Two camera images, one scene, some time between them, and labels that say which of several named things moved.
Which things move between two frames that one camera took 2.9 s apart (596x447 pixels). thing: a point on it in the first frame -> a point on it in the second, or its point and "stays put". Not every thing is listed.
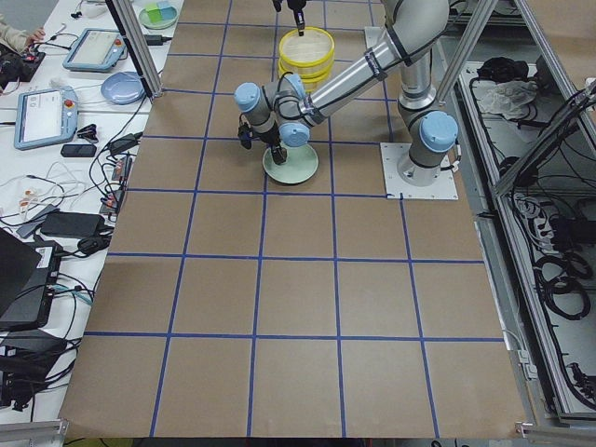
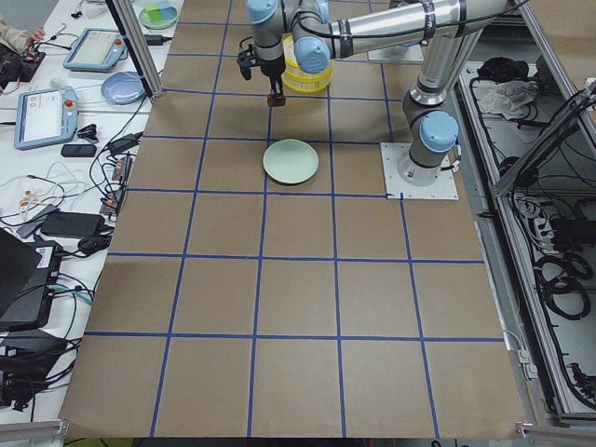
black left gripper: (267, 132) -> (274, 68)
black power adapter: (155, 39) stays put
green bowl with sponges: (158, 17) stays put
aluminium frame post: (130, 27) stays put
